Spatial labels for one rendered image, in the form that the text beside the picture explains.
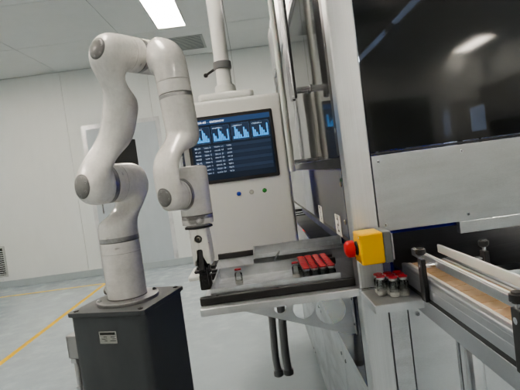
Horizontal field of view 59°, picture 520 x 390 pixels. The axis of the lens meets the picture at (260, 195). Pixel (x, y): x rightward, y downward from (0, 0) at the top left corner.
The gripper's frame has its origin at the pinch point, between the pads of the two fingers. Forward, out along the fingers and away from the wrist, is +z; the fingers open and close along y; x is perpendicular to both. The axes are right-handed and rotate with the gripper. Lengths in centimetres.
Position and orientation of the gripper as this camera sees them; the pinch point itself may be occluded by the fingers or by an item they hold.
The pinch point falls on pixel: (206, 282)
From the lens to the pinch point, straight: 129.1
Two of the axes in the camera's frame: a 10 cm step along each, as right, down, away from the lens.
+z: 1.3, 9.9, 0.5
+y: -0.2, -0.5, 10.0
